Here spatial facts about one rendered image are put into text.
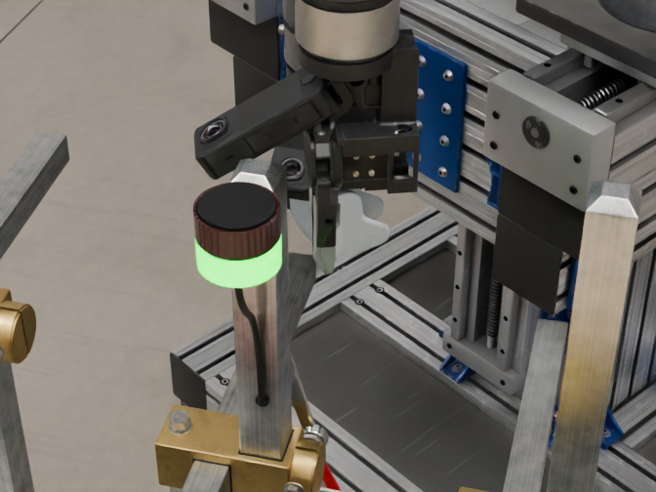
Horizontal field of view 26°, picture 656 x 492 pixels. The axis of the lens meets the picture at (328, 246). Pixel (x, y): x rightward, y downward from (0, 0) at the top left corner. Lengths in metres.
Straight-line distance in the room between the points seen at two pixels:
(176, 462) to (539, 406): 0.33
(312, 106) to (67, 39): 2.53
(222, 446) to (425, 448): 0.95
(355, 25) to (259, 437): 0.36
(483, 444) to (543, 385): 0.81
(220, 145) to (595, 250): 0.29
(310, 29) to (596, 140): 0.43
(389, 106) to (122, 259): 1.79
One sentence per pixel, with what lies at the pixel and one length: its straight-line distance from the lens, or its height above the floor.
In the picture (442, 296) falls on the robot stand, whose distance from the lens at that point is 2.37.
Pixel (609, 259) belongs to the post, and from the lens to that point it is 0.98.
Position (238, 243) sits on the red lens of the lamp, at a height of 1.14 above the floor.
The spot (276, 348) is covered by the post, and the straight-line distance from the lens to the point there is 1.09.
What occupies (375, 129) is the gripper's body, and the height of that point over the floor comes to 1.14.
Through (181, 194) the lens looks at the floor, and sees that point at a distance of 2.96.
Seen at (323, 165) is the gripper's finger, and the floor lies 1.12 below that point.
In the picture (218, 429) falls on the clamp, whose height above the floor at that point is 0.87.
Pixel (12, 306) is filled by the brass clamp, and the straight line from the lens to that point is 1.19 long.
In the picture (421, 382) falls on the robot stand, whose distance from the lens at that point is 2.21.
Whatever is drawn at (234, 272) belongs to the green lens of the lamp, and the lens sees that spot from 0.97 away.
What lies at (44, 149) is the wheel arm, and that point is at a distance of 1.39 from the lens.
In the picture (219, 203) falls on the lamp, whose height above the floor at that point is 1.15.
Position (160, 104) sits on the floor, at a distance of 3.25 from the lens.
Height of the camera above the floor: 1.72
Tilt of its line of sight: 38 degrees down
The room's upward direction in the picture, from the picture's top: straight up
